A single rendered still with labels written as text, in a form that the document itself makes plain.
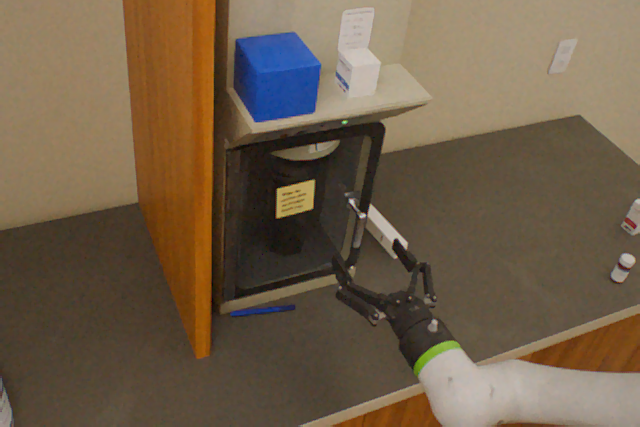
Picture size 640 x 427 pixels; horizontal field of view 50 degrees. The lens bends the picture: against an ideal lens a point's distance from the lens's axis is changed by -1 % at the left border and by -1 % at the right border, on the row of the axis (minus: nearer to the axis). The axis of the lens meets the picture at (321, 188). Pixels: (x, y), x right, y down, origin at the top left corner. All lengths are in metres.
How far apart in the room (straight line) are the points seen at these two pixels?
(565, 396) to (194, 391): 0.67
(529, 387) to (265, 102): 0.63
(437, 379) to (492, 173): 0.95
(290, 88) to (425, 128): 1.07
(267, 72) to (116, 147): 0.75
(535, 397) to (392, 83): 0.57
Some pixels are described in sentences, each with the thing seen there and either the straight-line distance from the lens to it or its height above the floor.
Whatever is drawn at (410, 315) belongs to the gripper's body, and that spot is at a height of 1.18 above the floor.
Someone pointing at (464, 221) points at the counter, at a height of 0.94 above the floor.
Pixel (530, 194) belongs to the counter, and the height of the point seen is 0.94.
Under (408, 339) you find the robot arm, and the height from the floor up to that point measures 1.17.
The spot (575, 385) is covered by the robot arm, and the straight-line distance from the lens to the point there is 1.18.
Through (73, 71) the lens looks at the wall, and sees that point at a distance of 1.54.
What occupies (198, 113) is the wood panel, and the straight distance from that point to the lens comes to 1.00.
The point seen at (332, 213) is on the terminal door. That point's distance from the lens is 1.38.
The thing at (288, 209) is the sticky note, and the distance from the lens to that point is 1.31.
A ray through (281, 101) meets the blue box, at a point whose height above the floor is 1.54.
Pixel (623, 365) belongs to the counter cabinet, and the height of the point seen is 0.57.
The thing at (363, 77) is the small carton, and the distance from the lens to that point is 1.10.
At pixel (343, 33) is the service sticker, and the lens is 1.14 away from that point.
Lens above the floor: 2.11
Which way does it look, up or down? 40 degrees down
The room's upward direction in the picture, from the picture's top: 8 degrees clockwise
